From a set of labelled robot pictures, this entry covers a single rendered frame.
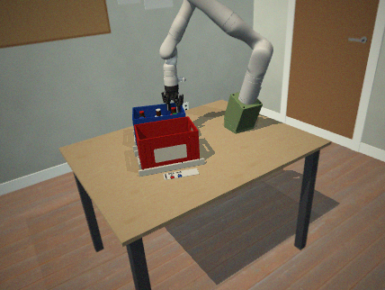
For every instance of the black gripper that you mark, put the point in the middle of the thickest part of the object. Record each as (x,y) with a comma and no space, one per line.
(168,96)

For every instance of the red plastic crate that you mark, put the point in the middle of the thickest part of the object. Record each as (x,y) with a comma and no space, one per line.
(166,142)

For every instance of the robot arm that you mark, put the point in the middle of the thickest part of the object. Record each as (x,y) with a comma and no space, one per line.
(231,24)

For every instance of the white paper pick list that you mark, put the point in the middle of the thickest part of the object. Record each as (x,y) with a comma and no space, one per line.
(183,173)

